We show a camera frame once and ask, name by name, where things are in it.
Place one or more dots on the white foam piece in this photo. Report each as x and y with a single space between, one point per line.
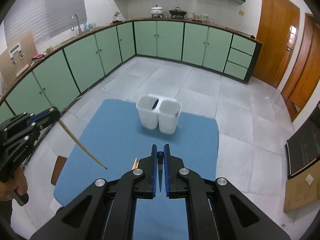
15 48

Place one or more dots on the wooden door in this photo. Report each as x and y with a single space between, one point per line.
307 75
275 35

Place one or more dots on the leaning cardboard sheet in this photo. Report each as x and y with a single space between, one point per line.
26 42

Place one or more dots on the white patterned jar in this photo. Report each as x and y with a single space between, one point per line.
205 17

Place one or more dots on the white double utensil holder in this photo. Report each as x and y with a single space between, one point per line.
150 120

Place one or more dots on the metal faucet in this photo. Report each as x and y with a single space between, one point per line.
77 20

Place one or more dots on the pink cloth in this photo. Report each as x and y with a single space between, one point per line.
38 56

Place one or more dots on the wooden chopstick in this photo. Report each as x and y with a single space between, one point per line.
80 143
135 163

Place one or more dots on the blue mat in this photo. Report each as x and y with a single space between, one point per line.
112 135

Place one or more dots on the black board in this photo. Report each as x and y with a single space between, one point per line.
305 147

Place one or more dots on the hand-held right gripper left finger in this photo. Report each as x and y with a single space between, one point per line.
154 172

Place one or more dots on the small figurine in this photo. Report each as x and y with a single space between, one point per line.
117 17

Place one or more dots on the black utensil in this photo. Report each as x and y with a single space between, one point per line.
178 113
155 103

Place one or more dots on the green lower kitchen cabinets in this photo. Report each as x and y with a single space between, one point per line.
170 40

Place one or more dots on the person's left hand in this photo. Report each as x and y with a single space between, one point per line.
21 182

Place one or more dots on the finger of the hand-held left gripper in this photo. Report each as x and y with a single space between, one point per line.
42 113
53 118

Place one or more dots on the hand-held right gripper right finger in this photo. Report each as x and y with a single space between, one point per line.
166 172

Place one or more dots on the white lidded pot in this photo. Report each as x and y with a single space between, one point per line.
157 11

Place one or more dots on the flat cardboard sheet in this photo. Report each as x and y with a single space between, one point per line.
302 190

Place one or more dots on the grey window blind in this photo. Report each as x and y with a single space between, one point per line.
45 10

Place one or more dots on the person's left forearm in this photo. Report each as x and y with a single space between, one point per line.
5 192

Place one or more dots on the clear plastic container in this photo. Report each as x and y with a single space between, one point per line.
89 26

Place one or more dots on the green cloth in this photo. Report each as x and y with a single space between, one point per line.
49 48

